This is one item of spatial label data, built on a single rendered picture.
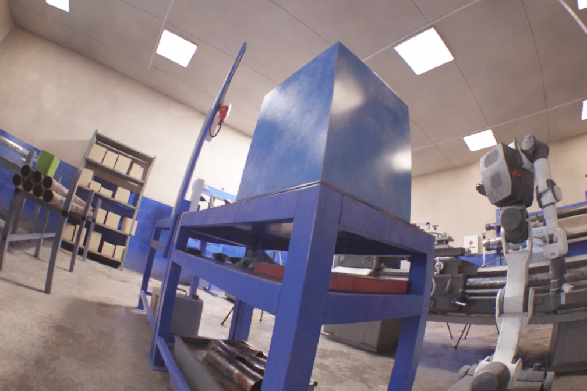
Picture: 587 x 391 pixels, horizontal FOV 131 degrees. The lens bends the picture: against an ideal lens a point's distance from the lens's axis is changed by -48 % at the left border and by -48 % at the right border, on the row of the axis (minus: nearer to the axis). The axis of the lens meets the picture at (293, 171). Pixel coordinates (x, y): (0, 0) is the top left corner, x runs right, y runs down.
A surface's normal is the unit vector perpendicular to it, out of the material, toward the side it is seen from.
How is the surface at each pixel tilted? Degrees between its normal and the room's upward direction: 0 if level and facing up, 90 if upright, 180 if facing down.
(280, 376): 90
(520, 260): 79
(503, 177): 98
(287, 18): 180
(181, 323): 90
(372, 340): 90
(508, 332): 68
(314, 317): 90
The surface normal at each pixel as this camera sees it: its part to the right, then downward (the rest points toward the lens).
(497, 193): -0.99, -0.07
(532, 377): -0.47, -0.88
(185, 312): 0.42, -0.28
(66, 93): 0.61, -0.20
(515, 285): -0.68, -0.69
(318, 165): -0.77, -0.37
